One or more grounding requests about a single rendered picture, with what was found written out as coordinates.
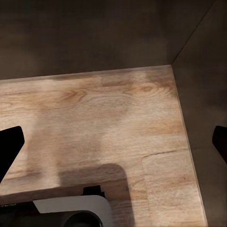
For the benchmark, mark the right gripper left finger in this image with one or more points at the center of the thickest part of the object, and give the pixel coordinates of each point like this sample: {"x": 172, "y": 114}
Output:
{"x": 11, "y": 142}

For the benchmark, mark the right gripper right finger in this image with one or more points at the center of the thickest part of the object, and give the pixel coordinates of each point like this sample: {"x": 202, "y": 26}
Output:
{"x": 219, "y": 140}

